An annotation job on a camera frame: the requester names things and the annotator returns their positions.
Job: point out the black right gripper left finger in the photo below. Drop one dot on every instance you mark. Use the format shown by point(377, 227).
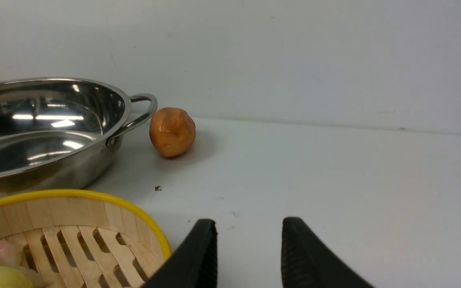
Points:
point(195, 262)

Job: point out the yellow green bun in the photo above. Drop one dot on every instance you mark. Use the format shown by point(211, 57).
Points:
point(12, 278)

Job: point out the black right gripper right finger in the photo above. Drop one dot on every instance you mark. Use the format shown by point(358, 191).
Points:
point(306, 262)

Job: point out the stainless steel pot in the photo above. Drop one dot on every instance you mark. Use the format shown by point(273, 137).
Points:
point(58, 132)

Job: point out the yellow rimmed bamboo steamer basket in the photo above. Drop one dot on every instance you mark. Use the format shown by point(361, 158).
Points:
point(84, 239)

